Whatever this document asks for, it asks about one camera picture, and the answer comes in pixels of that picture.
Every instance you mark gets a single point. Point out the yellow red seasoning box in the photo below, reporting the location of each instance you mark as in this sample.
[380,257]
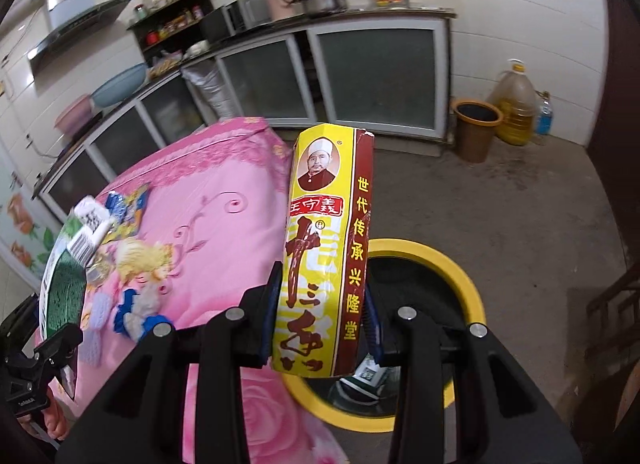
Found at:
[320,244]

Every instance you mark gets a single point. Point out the yellow basin with black bag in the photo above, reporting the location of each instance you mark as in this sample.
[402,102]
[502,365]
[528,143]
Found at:
[450,264]

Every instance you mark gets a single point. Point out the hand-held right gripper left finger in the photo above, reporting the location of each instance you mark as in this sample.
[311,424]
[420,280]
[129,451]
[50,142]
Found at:
[267,316]

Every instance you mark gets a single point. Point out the pink plastic basin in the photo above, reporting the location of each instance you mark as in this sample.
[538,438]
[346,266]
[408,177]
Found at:
[74,117]

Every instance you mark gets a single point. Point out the blue plastic basin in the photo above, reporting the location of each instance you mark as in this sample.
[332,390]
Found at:
[120,87]

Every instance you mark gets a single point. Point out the black microwave oven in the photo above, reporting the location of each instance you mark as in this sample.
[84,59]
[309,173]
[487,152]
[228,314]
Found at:
[235,17]

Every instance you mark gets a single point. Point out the pink floral tablecloth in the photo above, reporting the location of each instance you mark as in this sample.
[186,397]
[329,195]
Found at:
[225,244]

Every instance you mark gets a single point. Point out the green white packet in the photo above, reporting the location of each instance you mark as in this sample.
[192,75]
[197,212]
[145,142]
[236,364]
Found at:
[357,384]

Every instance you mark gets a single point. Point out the brown waste bin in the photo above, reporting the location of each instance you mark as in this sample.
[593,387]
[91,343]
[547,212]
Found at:
[475,137]

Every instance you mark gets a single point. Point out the snack bags on counter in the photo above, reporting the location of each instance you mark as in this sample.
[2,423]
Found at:
[165,64]

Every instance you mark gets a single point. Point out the blue liquid plastic bottle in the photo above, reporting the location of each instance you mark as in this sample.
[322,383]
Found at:
[543,119]

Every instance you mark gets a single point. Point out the floral glass door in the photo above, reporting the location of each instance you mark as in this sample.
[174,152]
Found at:
[20,224]

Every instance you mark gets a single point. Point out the large cooking oil jug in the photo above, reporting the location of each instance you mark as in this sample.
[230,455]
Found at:
[515,109]

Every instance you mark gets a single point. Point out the dark wooden spice shelf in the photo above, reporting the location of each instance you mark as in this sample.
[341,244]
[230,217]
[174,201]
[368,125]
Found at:
[170,27]

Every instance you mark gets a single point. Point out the green white carton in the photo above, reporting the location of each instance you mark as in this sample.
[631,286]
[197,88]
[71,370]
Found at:
[65,289]

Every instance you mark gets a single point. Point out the wooden stool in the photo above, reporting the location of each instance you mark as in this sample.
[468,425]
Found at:
[615,304]

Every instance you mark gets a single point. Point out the steel cooking pot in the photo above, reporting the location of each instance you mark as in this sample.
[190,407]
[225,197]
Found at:
[322,3]

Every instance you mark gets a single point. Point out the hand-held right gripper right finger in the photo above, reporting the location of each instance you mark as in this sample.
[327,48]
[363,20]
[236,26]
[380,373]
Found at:
[373,339]

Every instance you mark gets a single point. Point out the white sack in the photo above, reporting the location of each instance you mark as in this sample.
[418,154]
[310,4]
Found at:
[215,89]

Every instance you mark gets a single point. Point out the white bowl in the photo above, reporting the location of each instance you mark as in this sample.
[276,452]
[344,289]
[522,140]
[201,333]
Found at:
[197,48]

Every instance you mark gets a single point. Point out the brown wooden door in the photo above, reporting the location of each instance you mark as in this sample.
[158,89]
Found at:
[620,119]

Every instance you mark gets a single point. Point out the steel range hood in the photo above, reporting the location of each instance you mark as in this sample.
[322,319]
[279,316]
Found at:
[75,19]

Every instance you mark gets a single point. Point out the blue yellow wrapper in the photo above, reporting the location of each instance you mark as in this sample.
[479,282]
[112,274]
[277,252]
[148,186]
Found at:
[127,209]

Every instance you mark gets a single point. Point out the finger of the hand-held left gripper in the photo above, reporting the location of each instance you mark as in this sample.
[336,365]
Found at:
[60,341]

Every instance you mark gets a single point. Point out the kitchen counter cabinet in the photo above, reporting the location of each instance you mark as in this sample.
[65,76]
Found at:
[375,74]

